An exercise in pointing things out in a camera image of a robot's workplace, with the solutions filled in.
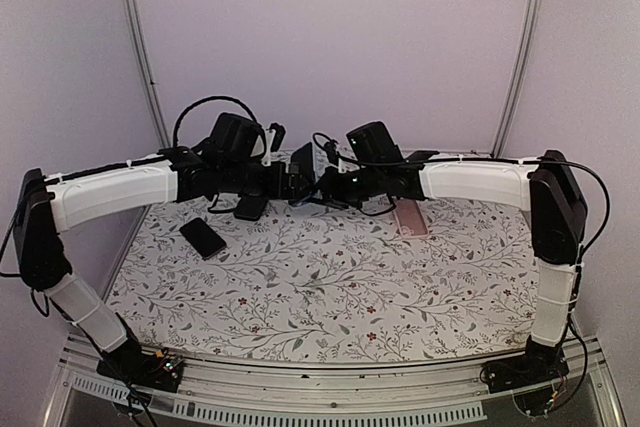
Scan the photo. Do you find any left aluminium frame post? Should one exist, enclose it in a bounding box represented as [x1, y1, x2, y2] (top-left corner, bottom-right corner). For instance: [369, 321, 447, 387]
[112, 0, 175, 161]

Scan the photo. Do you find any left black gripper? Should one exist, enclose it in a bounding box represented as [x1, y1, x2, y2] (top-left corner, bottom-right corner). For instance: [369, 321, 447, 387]
[221, 159, 315, 200]

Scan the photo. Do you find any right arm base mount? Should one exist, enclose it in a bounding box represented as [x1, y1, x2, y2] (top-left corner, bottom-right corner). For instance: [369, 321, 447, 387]
[479, 354, 569, 393]

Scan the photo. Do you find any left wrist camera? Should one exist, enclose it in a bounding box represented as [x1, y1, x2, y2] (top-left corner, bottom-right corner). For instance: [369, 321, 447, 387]
[261, 123, 286, 167]

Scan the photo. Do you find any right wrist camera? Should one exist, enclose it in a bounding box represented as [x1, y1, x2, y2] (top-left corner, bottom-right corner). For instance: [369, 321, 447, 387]
[322, 140, 348, 174]

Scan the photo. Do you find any black phone white case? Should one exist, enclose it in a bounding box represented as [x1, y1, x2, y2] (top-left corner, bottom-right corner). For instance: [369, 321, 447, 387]
[289, 186, 318, 207]

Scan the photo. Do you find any pink phone case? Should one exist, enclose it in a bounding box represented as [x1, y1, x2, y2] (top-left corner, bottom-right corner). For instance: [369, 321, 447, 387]
[393, 199, 429, 239]

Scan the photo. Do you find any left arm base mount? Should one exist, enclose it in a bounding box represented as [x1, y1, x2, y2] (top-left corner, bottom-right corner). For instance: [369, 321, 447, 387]
[97, 346, 184, 393]

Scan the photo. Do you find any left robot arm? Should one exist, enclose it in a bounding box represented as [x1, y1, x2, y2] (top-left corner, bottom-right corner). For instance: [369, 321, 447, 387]
[10, 113, 315, 381]

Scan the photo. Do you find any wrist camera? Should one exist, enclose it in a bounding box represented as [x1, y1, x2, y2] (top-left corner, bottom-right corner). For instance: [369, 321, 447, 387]
[322, 140, 348, 174]
[261, 123, 286, 167]

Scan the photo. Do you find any right aluminium frame post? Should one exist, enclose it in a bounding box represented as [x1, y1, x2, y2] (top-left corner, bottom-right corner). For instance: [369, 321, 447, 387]
[490, 0, 543, 157]

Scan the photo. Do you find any aluminium frame post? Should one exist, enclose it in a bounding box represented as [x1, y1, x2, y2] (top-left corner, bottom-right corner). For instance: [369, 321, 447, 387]
[490, 0, 543, 157]
[112, 0, 175, 161]

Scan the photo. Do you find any front aluminium rail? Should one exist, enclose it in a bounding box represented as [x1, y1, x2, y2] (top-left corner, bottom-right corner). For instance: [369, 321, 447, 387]
[43, 335, 627, 426]

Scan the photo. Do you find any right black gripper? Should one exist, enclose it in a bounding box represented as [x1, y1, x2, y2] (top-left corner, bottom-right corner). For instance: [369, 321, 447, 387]
[305, 163, 384, 210]

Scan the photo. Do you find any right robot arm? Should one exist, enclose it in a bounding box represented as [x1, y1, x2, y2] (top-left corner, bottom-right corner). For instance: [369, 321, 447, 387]
[312, 121, 588, 383]

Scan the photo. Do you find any floral patterned table mat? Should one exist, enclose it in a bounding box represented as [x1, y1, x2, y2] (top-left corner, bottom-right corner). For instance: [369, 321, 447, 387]
[107, 196, 538, 363]

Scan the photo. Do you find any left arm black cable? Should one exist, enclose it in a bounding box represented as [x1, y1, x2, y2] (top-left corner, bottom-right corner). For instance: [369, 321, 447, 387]
[171, 94, 261, 151]

